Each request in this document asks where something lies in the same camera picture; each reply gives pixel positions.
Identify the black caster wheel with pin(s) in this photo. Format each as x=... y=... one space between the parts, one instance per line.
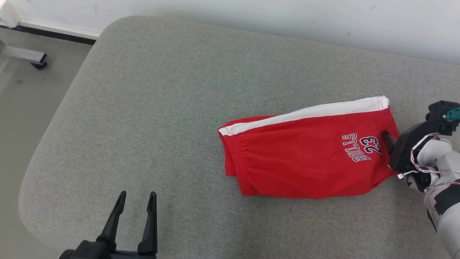
x=39 y=66

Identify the white wall socket box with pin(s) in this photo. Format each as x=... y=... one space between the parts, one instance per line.
x=9 y=16

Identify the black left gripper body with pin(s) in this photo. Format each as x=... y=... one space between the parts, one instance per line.
x=104 y=253

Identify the red white basketball shorts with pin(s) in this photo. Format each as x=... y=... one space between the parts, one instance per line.
x=305 y=158

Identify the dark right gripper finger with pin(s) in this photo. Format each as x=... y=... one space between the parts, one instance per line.
x=388 y=141

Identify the grey fabric sofa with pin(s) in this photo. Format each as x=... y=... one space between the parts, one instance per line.
x=161 y=126

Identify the black and white baseboard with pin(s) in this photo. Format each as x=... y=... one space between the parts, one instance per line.
x=54 y=32

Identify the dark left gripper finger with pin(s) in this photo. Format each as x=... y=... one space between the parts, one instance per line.
x=113 y=223
x=151 y=226

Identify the grey metal frame leg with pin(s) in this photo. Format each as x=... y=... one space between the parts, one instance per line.
x=21 y=54

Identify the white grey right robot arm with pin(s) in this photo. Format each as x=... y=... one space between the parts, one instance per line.
x=449 y=230

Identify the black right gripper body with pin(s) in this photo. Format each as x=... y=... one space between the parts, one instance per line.
x=404 y=151

